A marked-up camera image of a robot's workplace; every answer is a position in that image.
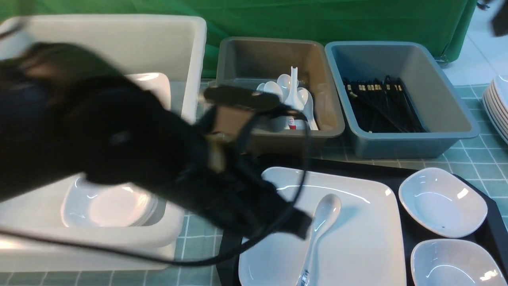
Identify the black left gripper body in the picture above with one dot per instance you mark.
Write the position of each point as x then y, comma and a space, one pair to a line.
239, 200

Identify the white ceramic soup spoon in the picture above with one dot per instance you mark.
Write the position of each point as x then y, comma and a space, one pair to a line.
325, 215

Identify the large white square plate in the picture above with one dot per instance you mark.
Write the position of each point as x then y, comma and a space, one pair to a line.
364, 247

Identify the white small bowl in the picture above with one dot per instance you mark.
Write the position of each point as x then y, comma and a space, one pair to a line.
454, 262
442, 203

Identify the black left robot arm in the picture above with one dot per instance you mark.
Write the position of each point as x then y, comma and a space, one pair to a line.
65, 111

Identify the pile of white spoons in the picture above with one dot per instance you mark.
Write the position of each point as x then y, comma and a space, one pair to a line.
287, 88

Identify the stacked white square plates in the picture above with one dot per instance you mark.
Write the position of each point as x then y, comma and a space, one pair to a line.
157, 83

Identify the grey-brown plastic spoon bin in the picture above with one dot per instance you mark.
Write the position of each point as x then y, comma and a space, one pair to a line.
248, 61

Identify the stacked white small bowls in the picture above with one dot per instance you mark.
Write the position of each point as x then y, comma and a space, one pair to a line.
92, 205

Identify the large white plastic tub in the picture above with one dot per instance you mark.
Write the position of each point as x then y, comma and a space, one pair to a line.
137, 44

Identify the pile of black chopsticks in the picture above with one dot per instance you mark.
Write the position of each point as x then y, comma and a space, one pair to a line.
383, 106

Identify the blue-grey plastic chopstick bin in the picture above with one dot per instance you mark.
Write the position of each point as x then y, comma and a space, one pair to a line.
443, 112

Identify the green fabric backdrop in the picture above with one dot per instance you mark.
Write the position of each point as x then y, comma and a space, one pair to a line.
438, 25

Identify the stack of cream plates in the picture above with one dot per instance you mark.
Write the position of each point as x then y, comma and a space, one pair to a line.
495, 101

